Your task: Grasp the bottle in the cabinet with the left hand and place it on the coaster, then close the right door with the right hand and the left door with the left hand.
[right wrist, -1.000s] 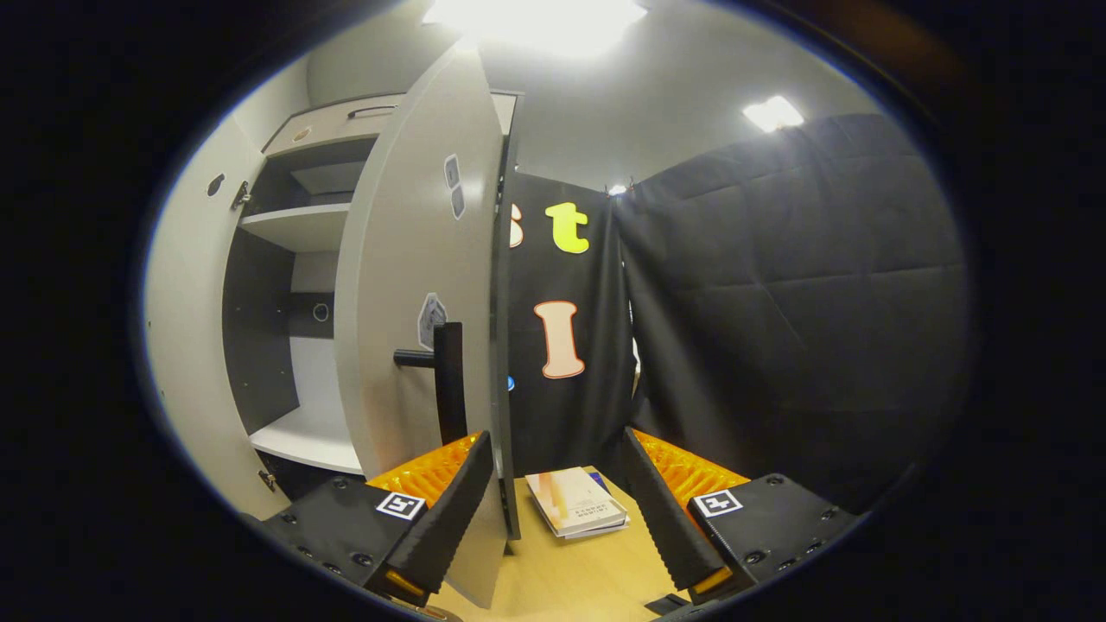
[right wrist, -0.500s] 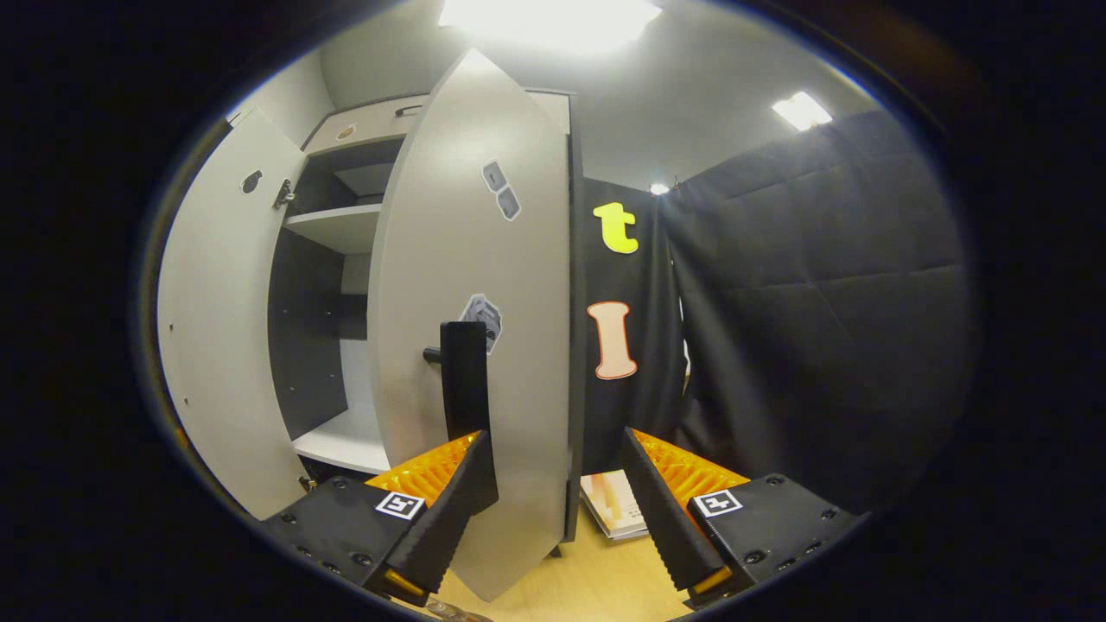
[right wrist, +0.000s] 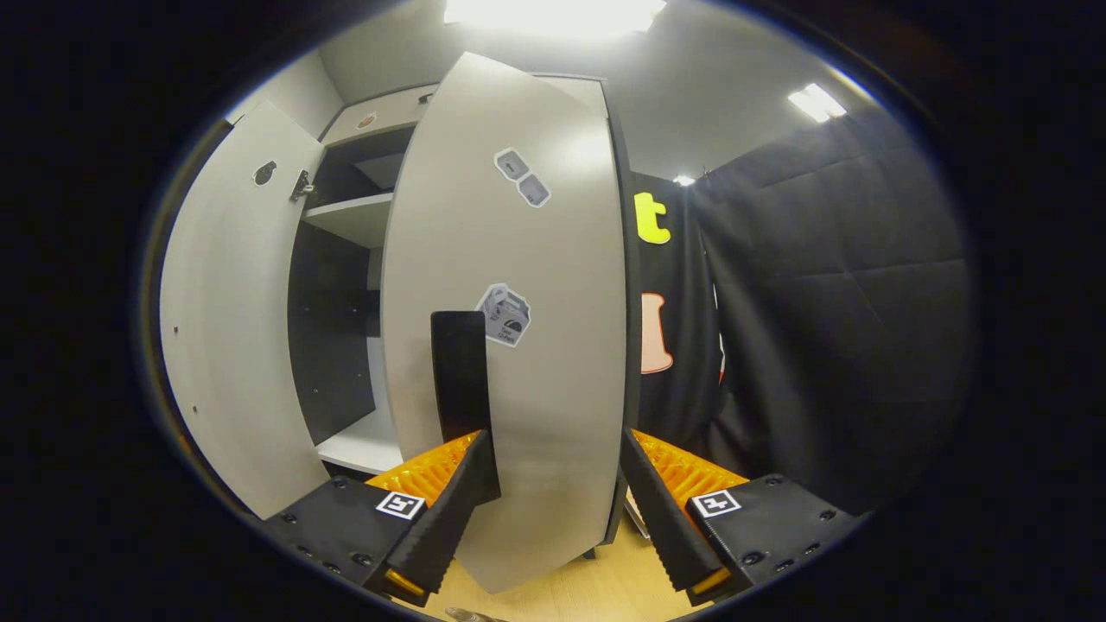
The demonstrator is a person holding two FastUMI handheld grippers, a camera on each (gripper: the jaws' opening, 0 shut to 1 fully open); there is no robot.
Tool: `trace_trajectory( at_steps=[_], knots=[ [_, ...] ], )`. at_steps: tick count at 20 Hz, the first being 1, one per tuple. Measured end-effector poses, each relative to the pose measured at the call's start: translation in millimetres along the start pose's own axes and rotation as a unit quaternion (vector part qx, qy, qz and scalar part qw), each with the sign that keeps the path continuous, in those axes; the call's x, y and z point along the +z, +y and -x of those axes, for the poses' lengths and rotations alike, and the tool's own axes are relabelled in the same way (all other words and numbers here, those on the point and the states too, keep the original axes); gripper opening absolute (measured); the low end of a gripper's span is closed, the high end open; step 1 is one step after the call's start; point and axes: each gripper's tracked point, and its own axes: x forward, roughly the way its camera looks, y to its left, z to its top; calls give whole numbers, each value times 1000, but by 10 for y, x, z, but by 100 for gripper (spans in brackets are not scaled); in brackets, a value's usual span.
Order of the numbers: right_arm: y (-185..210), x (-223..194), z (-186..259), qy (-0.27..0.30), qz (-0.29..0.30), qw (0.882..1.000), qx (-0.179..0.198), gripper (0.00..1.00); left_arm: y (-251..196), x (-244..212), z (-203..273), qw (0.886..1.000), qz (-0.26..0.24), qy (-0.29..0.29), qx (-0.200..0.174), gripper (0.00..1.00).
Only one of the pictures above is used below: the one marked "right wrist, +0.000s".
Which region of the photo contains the large ceiling light panel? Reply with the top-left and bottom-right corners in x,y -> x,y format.
442,0 -> 668,38

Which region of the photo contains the grey cabinet door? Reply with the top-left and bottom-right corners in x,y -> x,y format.
160,101 -> 331,521
380,52 -> 632,595

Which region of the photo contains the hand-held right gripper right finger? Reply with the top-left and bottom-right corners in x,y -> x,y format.
620,427 -> 867,606

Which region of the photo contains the black backdrop cloth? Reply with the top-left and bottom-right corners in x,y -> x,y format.
626,171 -> 725,452

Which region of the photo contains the grey cabinet top panel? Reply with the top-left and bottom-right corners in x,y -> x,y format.
321,73 -> 607,148

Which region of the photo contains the black quilted curtain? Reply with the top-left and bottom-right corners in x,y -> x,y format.
691,108 -> 976,517

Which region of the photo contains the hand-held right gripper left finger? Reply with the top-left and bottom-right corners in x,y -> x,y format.
264,429 -> 502,607

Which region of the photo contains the white cabinet shelf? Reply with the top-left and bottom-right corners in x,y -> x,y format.
302,192 -> 394,250
315,406 -> 405,476

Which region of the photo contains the small ceiling light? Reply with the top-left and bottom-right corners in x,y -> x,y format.
788,83 -> 848,124

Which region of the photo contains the black door handle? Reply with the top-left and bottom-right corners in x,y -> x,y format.
430,311 -> 492,443

